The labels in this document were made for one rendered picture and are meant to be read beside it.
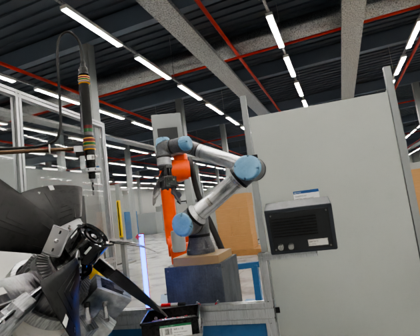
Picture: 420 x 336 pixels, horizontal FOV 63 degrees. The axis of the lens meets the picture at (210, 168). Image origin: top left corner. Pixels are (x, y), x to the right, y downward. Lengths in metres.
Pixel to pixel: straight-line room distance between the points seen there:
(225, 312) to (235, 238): 7.68
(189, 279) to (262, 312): 0.42
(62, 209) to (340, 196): 2.15
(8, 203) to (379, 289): 2.58
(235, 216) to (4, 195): 8.23
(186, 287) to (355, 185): 1.68
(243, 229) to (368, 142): 6.51
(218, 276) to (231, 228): 7.51
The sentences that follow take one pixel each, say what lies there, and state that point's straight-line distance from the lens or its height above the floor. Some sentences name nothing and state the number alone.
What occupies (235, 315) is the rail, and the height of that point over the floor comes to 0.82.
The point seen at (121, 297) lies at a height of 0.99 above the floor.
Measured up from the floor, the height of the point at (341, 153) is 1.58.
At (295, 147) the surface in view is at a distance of 2.92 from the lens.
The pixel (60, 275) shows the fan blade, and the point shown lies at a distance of 0.98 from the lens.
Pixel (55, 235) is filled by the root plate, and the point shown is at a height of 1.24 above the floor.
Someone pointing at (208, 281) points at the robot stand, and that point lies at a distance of 1.73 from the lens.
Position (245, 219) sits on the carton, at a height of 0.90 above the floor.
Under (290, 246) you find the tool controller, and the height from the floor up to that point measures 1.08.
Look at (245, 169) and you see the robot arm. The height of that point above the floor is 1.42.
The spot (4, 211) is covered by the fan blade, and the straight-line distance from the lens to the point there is 1.14.
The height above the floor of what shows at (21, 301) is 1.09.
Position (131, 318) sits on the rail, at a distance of 1.71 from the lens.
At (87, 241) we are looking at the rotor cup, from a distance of 1.16.
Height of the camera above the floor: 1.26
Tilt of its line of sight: 7 degrees up
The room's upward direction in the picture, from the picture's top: 7 degrees counter-clockwise
